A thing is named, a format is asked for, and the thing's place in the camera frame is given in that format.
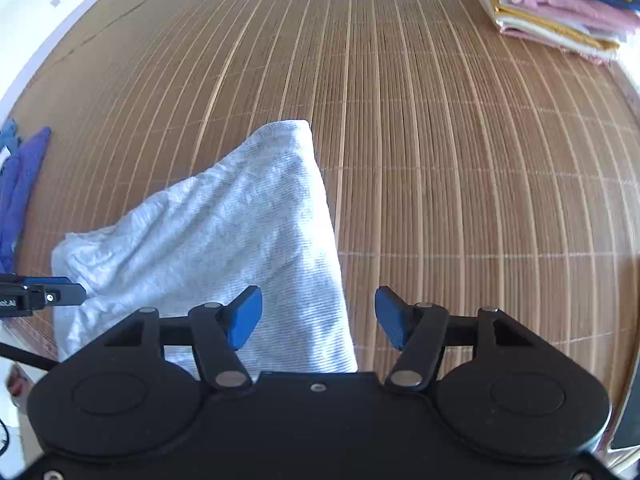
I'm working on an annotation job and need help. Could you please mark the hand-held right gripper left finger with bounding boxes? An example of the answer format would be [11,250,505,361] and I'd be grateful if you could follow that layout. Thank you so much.
[102,285,263,392]

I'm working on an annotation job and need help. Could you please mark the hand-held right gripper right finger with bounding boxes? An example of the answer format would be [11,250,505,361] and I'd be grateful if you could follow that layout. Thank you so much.
[375,285,536,392]

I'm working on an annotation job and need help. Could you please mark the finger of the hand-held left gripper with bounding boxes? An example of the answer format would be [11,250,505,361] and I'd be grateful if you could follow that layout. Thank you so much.
[22,276,89,311]

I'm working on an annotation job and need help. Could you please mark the light grey pants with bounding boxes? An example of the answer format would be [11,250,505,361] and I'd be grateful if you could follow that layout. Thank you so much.
[50,119,358,376]

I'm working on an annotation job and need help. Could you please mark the stack of folded clothes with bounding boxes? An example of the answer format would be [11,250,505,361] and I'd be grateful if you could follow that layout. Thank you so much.
[434,0,640,64]

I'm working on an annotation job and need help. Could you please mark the purple knitted sweater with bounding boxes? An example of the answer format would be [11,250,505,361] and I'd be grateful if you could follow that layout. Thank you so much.
[0,126,52,273]

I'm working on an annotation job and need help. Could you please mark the bamboo bed mat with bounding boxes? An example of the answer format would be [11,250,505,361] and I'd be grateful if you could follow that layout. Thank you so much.
[10,0,640,401]

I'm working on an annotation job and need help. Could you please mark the blue garment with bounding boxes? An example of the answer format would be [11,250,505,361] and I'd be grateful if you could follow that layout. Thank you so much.
[0,119,22,150]

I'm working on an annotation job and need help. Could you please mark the smartphone in clear case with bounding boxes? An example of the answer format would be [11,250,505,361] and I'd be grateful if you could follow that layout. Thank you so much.
[611,395,640,453]

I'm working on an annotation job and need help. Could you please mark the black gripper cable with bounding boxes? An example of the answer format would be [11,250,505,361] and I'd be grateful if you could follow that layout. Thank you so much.
[0,342,60,372]

